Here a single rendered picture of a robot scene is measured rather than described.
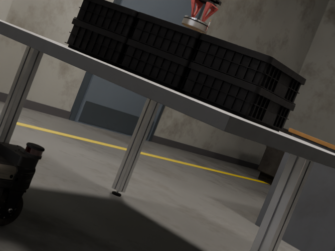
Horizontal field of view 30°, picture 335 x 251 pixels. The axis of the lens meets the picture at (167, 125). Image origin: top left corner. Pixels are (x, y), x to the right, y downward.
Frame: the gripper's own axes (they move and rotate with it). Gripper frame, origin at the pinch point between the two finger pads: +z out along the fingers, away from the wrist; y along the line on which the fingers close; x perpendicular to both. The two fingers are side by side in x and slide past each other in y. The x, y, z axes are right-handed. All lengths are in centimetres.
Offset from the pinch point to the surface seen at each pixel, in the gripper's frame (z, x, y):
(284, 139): 29, 40, -67
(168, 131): 72, -445, 264
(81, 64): 33, 63, -10
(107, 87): 50, -316, 274
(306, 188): 52, -219, 6
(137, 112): 63, -374, 267
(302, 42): -119, -657, 243
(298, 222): 75, -219, 1
